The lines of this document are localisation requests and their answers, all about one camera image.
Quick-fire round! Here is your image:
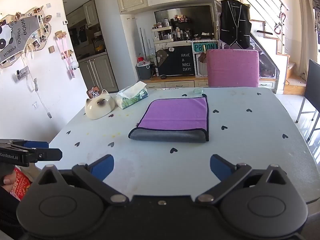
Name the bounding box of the black vest with white trim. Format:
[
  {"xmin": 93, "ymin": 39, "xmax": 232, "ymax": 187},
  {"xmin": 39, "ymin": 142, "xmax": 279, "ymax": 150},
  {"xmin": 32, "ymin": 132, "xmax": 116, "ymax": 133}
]
[{"xmin": 219, "ymin": 0, "xmax": 252, "ymax": 49}]

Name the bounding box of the green patterned tissue box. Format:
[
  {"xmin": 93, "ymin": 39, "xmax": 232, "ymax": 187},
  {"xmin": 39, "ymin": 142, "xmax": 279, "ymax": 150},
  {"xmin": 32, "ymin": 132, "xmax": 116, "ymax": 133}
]
[{"xmin": 115, "ymin": 81, "xmax": 149, "ymax": 109}]

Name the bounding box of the white power strip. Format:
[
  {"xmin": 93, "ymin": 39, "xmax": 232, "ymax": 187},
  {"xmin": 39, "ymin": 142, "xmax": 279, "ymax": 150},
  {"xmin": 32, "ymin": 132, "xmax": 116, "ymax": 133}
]
[{"xmin": 12, "ymin": 66, "xmax": 30, "ymax": 83}]

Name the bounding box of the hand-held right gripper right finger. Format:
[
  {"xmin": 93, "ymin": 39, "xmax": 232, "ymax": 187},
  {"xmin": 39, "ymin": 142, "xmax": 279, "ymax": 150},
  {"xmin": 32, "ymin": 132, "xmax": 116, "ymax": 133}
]
[{"xmin": 194, "ymin": 154, "xmax": 292, "ymax": 205}]

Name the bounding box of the pink upholstered chair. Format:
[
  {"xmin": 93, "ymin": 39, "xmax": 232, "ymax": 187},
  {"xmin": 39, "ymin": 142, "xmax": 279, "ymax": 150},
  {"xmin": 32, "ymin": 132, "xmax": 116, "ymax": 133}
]
[{"xmin": 206, "ymin": 49, "xmax": 260, "ymax": 88}]

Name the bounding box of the black chalkboard sign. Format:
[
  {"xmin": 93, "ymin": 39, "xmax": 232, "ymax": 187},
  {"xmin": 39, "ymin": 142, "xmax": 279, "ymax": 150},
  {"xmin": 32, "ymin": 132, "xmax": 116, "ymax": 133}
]
[{"xmin": 155, "ymin": 45, "xmax": 195, "ymax": 77}]

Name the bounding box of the pink hanging strap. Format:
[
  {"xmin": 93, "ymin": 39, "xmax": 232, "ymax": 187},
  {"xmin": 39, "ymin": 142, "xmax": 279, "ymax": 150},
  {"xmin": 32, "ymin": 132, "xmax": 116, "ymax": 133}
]
[{"xmin": 55, "ymin": 31, "xmax": 79, "ymax": 78}]

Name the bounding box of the wooden staircase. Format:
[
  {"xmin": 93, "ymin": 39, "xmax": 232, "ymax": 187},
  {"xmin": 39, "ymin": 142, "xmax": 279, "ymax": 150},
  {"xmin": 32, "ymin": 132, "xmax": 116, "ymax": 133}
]
[{"xmin": 250, "ymin": 19, "xmax": 308, "ymax": 96}]

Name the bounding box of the red snack packet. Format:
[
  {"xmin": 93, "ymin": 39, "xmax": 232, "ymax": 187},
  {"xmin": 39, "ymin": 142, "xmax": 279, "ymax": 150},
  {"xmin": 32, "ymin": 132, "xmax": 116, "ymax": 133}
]
[{"xmin": 10, "ymin": 167, "xmax": 32, "ymax": 202}]

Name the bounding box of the grey waste bin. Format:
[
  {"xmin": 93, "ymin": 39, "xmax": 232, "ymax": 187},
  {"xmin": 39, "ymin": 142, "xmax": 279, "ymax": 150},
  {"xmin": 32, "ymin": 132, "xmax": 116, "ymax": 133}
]
[{"xmin": 136, "ymin": 61, "xmax": 153, "ymax": 80}]

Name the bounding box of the cat face ceramic bowl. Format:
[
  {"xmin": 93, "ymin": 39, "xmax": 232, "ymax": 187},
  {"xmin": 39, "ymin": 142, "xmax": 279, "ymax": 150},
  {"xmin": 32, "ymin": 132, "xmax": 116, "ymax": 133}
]
[{"xmin": 84, "ymin": 89, "xmax": 115, "ymax": 120}]

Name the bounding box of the cosmetics organizer shelf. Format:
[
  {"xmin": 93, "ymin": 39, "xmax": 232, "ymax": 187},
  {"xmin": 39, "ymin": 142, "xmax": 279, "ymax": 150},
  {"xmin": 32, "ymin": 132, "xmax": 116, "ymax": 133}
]
[{"xmin": 151, "ymin": 17, "xmax": 193, "ymax": 42}]

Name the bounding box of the patterned curtain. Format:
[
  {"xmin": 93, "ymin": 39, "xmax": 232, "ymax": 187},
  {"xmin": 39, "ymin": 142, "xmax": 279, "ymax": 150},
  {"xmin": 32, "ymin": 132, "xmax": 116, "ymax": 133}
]
[{"xmin": 310, "ymin": 0, "xmax": 320, "ymax": 34}]

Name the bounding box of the black metal-legged chair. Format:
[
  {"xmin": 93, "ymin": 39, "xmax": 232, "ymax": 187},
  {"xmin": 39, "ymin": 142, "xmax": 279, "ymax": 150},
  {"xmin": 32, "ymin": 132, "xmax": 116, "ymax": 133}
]
[{"xmin": 296, "ymin": 59, "xmax": 320, "ymax": 142}]

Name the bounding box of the person's left hand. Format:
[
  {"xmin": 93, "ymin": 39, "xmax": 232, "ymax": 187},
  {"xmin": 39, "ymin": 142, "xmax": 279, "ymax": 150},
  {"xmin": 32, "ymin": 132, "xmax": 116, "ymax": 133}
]
[{"xmin": 0, "ymin": 172, "xmax": 15, "ymax": 187}]

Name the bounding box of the metal stair railing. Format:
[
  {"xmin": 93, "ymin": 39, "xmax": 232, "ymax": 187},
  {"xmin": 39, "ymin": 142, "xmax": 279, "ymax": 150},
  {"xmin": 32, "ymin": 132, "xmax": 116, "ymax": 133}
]
[{"xmin": 229, "ymin": 0, "xmax": 291, "ymax": 53}]

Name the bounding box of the purple and grey towel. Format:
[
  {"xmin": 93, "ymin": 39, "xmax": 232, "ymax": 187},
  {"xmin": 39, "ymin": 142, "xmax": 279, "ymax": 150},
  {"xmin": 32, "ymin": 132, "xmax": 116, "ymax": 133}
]
[{"xmin": 128, "ymin": 97, "xmax": 209, "ymax": 143}]

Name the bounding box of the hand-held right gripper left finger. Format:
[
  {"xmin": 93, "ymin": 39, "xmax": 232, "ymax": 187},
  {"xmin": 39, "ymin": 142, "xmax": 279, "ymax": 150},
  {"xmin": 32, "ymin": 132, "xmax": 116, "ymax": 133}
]
[{"xmin": 32, "ymin": 154, "xmax": 130, "ymax": 206}]

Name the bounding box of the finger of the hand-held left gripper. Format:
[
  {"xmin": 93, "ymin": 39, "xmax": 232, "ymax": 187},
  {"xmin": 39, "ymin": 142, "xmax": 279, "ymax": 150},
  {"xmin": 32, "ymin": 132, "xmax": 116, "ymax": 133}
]
[
  {"xmin": 11, "ymin": 141, "xmax": 49, "ymax": 149},
  {"xmin": 36, "ymin": 148, "xmax": 63, "ymax": 161}
]

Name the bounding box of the panda print wall hanging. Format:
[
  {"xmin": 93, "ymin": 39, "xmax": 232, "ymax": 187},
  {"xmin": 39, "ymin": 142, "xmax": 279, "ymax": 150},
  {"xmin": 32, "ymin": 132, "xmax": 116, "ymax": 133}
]
[{"xmin": 0, "ymin": 15, "xmax": 40, "ymax": 63}]

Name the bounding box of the white cable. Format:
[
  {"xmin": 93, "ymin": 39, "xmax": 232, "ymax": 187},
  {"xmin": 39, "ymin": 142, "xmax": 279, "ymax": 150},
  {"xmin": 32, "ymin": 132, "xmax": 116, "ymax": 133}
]
[{"xmin": 25, "ymin": 77, "xmax": 53, "ymax": 119}]

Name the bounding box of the grey kitchen base cabinet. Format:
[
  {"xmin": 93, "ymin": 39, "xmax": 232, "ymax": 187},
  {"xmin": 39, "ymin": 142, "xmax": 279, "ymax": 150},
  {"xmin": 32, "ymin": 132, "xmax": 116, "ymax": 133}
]
[{"xmin": 77, "ymin": 54, "xmax": 119, "ymax": 93}]

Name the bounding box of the teal letter sign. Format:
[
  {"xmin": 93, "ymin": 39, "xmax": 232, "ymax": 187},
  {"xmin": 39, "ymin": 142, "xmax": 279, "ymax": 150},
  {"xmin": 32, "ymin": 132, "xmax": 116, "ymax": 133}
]
[{"xmin": 192, "ymin": 42, "xmax": 217, "ymax": 53}]

